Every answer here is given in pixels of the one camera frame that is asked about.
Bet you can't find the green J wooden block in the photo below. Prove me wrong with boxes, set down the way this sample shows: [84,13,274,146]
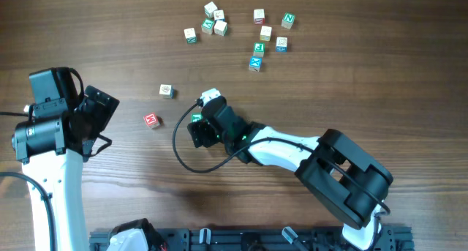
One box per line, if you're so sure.
[191,113,203,122]

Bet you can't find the shell picture blue D block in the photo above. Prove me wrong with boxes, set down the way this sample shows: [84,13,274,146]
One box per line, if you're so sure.
[159,84,174,99]

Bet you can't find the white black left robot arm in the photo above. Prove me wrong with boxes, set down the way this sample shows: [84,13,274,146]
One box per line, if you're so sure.
[12,67,119,250]

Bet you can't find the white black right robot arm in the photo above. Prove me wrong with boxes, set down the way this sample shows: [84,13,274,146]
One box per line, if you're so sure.
[187,94,393,250]

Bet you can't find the red M wooden block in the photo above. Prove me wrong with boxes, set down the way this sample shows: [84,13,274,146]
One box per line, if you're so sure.
[143,113,161,129]

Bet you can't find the blue X wooden block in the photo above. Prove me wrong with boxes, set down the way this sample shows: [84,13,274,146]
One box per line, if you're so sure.
[249,56,263,72]

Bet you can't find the green F wooden block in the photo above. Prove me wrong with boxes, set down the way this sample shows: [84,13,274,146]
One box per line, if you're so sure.
[253,42,265,57]

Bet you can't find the green N block left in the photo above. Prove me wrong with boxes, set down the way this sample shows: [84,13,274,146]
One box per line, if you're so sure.
[184,28,197,44]

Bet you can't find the green n block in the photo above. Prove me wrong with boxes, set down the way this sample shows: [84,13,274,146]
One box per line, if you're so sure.
[282,12,295,29]
[184,28,197,44]

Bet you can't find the white block green side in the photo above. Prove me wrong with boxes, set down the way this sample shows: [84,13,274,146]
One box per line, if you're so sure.
[214,20,227,36]

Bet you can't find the green A wooden block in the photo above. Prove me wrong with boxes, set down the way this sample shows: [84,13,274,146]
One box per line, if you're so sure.
[201,18,215,34]

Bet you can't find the white block yellow side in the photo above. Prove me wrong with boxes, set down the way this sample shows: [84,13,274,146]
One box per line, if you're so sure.
[260,26,272,42]

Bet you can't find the white picture block blue side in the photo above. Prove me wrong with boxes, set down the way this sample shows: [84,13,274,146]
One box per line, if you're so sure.
[214,10,225,21]

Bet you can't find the white block top left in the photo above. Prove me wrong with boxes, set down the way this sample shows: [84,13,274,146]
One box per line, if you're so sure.
[204,1,218,18]

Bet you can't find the white block red side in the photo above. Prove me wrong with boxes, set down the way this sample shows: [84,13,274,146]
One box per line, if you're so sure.
[253,9,265,24]

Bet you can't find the green N block right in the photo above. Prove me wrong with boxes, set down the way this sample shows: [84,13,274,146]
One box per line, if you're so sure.
[282,12,295,29]

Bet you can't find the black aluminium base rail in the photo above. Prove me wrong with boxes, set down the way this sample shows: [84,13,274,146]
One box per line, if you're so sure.
[88,225,415,251]

